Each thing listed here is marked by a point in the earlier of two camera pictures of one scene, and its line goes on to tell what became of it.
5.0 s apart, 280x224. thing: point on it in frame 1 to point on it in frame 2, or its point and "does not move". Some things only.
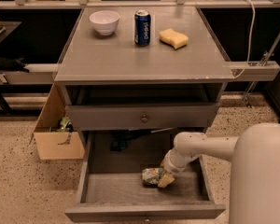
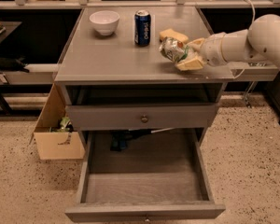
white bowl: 105,21 does not move
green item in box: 63,124 does not move
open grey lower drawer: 110,185 does not move
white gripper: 172,166 to 211,51
